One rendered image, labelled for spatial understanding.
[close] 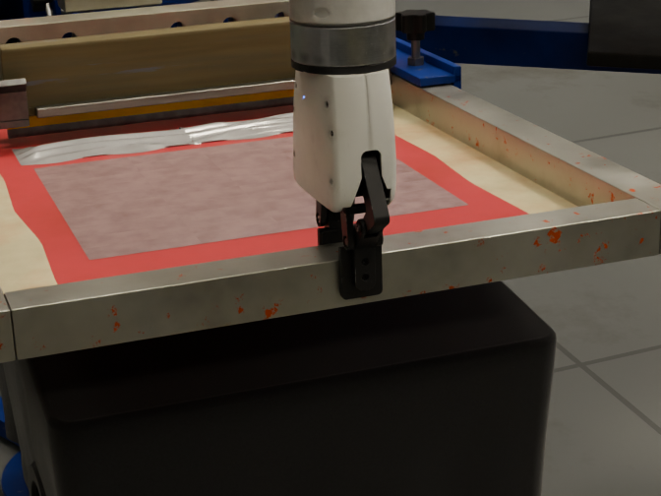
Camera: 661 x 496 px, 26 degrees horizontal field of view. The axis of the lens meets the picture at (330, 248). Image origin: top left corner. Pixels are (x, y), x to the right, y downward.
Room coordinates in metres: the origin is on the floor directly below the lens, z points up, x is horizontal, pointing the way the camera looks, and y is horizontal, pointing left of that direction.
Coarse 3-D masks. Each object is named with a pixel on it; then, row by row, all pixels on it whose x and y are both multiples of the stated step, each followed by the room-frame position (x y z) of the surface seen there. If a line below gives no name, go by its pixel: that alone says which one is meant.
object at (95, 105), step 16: (272, 80) 1.53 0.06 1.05; (288, 80) 1.53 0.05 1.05; (128, 96) 1.47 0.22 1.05; (144, 96) 1.47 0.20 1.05; (160, 96) 1.48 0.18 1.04; (176, 96) 1.48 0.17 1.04; (192, 96) 1.49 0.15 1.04; (208, 96) 1.49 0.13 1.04; (224, 96) 1.50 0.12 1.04; (48, 112) 1.43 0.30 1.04; (64, 112) 1.44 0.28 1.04; (80, 112) 1.44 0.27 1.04
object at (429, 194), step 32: (224, 160) 1.34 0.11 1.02; (256, 160) 1.34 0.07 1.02; (288, 160) 1.34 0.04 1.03; (416, 160) 1.32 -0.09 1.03; (256, 192) 1.23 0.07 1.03; (288, 192) 1.23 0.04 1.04; (416, 192) 1.21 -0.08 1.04; (448, 192) 1.21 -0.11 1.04; (480, 192) 1.21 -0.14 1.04; (288, 224) 1.13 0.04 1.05; (416, 224) 1.12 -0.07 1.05; (448, 224) 1.12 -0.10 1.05
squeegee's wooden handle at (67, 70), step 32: (128, 32) 1.50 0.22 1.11; (160, 32) 1.50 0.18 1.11; (192, 32) 1.51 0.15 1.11; (224, 32) 1.52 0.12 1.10; (256, 32) 1.53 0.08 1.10; (288, 32) 1.55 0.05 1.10; (0, 64) 1.45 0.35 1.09; (32, 64) 1.45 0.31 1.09; (64, 64) 1.46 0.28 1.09; (96, 64) 1.47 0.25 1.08; (128, 64) 1.48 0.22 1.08; (160, 64) 1.49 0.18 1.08; (192, 64) 1.50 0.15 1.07; (224, 64) 1.52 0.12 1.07; (256, 64) 1.53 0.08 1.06; (288, 64) 1.54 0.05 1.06; (32, 96) 1.44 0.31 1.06; (64, 96) 1.45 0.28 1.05; (96, 96) 1.47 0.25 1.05
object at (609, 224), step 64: (448, 128) 1.42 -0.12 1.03; (512, 128) 1.30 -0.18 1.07; (576, 192) 1.16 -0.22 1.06; (640, 192) 1.09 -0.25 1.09; (256, 256) 0.96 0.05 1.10; (320, 256) 0.95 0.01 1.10; (384, 256) 0.96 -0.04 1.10; (448, 256) 0.97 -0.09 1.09; (512, 256) 0.99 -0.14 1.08; (576, 256) 1.01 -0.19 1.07; (640, 256) 1.03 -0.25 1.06; (0, 320) 0.86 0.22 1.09; (64, 320) 0.88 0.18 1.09; (128, 320) 0.89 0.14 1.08; (192, 320) 0.90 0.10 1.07; (256, 320) 0.92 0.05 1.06
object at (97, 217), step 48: (0, 144) 1.44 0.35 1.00; (48, 192) 1.25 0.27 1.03; (96, 192) 1.25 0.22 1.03; (144, 192) 1.24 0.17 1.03; (192, 192) 1.24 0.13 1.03; (240, 192) 1.23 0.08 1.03; (48, 240) 1.11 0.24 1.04; (96, 240) 1.11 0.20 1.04; (144, 240) 1.10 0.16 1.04; (192, 240) 1.10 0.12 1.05; (240, 240) 1.09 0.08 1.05; (288, 240) 1.09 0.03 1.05
